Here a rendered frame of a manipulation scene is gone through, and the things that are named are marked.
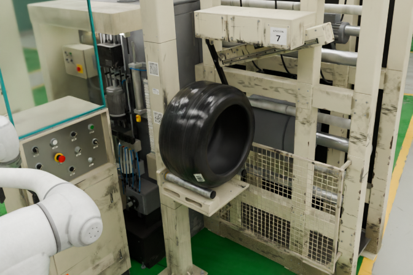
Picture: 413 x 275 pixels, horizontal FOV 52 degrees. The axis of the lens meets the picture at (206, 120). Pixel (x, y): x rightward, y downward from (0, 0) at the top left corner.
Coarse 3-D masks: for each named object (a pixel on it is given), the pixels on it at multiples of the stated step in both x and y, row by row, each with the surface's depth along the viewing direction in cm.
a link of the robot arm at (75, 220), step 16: (64, 192) 106; (80, 192) 107; (48, 208) 99; (64, 208) 100; (80, 208) 100; (96, 208) 104; (64, 224) 98; (80, 224) 98; (96, 224) 100; (64, 240) 98; (80, 240) 98
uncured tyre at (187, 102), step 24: (192, 96) 209; (216, 96) 207; (240, 96) 219; (168, 120) 209; (192, 120) 201; (216, 120) 251; (240, 120) 245; (168, 144) 209; (192, 144) 201; (216, 144) 253; (240, 144) 246; (168, 168) 220; (192, 168) 206; (216, 168) 243; (240, 168) 235
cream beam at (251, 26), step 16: (208, 16) 224; (224, 16) 217; (240, 16) 211; (256, 16) 206; (272, 16) 204; (288, 16) 202; (304, 16) 202; (208, 32) 227; (224, 32) 220; (240, 32) 214; (256, 32) 208; (288, 32) 196; (304, 32) 205; (288, 48) 199
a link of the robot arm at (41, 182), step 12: (0, 168) 124; (12, 168) 123; (24, 168) 123; (0, 180) 121; (12, 180) 120; (24, 180) 119; (36, 180) 117; (48, 180) 114; (60, 180) 113; (36, 192) 115; (48, 192) 109
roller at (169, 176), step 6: (168, 174) 239; (174, 180) 235; (180, 180) 233; (186, 180) 231; (186, 186) 230; (192, 186) 227; (198, 186) 225; (198, 192) 225; (204, 192) 222; (210, 192) 220
